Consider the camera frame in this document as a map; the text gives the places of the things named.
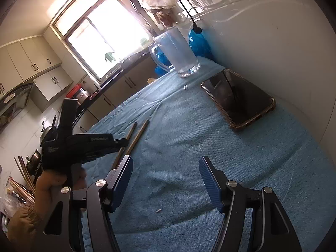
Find black kitchen countertop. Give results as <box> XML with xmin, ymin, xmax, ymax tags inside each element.
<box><xmin>71</xmin><ymin>50</ymin><xmax>155</xmax><ymax>126</ymax></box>

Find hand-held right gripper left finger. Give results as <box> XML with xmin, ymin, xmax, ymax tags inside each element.
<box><xmin>34</xmin><ymin>155</ymin><xmax>134</xmax><ymax>252</ymax></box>

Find black smartphone in clear case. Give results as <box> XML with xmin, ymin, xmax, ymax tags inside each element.
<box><xmin>201</xmin><ymin>68</ymin><xmax>277</xmax><ymax>132</ymax></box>

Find kitchen window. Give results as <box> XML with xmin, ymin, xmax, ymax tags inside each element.
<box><xmin>52</xmin><ymin>0</ymin><xmax>153</xmax><ymax>83</ymax></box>

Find steel range hood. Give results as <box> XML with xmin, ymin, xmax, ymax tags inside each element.
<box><xmin>0</xmin><ymin>83</ymin><xmax>34</xmax><ymax>132</ymax></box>

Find beige wall cabinets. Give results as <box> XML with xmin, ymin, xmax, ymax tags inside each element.
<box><xmin>0</xmin><ymin>35</ymin><xmax>74</xmax><ymax>101</ymax></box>

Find blue tablecloth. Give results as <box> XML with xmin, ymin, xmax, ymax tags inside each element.
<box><xmin>79</xmin><ymin>56</ymin><xmax>336</xmax><ymax>252</ymax></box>

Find person's left hand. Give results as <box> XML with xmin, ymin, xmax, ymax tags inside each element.
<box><xmin>35</xmin><ymin>168</ymin><xmax>88</xmax><ymax>217</ymax></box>

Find beige base cabinets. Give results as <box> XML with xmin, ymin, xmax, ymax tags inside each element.
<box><xmin>72</xmin><ymin>55</ymin><xmax>160</xmax><ymax>134</ymax></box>

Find wooden chopstick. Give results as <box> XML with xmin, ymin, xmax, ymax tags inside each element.
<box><xmin>126</xmin><ymin>119</ymin><xmax>150</xmax><ymax>158</ymax></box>
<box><xmin>112</xmin><ymin>121</ymin><xmax>138</xmax><ymax>170</ymax></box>

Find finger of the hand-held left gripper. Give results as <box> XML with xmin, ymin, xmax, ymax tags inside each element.
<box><xmin>84</xmin><ymin>138</ymin><xmax>129</xmax><ymax>163</ymax></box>

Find black wok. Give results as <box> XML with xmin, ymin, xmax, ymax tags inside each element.
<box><xmin>26</xmin><ymin>150</ymin><xmax>44</xmax><ymax>176</ymax></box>

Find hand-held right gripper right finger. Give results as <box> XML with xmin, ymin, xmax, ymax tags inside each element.
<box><xmin>199</xmin><ymin>156</ymin><xmax>302</xmax><ymax>252</ymax></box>

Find bunch of wooden chopsticks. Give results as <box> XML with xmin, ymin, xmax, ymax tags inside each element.
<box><xmin>9</xmin><ymin>156</ymin><xmax>36</xmax><ymax>205</ymax></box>

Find red lidded steel pot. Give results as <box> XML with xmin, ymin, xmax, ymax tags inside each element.
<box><xmin>66</xmin><ymin>83</ymin><xmax>90</xmax><ymax>105</ymax></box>

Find hanging cable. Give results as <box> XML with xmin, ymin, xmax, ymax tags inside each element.
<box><xmin>160</xmin><ymin>0</ymin><xmax>203</xmax><ymax>33</ymax></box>

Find person's left forearm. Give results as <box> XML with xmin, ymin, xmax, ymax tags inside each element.
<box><xmin>8</xmin><ymin>206</ymin><xmax>44</xmax><ymax>242</ymax></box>

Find blue plastic bag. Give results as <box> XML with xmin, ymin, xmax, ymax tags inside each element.
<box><xmin>188</xmin><ymin>28</ymin><xmax>214</xmax><ymax>59</ymax></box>
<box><xmin>154</xmin><ymin>49</ymin><xmax>171</xmax><ymax>75</ymax></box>

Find glass mug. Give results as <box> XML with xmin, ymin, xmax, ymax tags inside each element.
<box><xmin>148</xmin><ymin>27</ymin><xmax>201</xmax><ymax>79</ymax></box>

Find steel kettle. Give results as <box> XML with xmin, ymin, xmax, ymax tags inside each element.
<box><xmin>39</xmin><ymin>115</ymin><xmax>57</xmax><ymax>145</ymax></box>

